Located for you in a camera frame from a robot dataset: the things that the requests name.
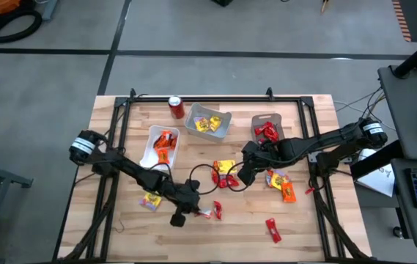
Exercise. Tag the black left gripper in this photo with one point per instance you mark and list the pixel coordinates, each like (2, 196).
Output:
(186, 196)

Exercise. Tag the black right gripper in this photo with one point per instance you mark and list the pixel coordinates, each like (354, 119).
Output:
(263, 155)

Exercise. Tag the red-orange candy packet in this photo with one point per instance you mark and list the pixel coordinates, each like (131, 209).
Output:
(205, 213)

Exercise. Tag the yellow Sour Patch packet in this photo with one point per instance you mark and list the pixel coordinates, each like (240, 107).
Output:
(201, 124)
(150, 201)
(226, 166)
(215, 122)
(277, 180)

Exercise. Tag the orange Reese's packet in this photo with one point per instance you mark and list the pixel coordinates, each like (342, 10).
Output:
(163, 155)
(288, 193)
(173, 142)
(163, 139)

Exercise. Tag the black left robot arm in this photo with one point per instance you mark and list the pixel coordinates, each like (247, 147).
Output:
(127, 168)

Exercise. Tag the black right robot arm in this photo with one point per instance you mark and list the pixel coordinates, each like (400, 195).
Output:
(332, 137)

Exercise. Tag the translucent grey plastic bin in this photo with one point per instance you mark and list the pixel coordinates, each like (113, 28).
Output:
(263, 118)

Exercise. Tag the small red tag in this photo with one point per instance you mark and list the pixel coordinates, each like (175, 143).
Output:
(309, 191)

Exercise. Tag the white plastic bin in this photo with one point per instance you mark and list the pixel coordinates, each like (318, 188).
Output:
(149, 154)

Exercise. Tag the light grey plastic bin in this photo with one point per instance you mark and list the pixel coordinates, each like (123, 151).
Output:
(197, 110)

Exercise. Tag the red soda can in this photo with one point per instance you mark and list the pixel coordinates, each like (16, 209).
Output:
(176, 108)

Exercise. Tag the black desk leg bar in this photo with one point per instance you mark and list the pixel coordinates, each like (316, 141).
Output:
(376, 161)

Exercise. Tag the white paper sheet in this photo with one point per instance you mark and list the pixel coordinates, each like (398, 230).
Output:
(380, 179)

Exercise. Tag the black caster wheel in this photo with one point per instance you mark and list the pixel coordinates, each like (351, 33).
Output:
(398, 232)

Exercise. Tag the grey desk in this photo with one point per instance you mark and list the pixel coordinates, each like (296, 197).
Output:
(402, 220)
(406, 110)

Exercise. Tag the wooden stick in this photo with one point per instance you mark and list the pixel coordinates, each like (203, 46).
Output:
(324, 5)

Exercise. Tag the orange vacuum cleaner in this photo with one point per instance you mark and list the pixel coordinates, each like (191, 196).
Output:
(1, 5)

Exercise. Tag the black aluminium table frame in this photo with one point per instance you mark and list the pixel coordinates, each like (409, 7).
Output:
(230, 99)

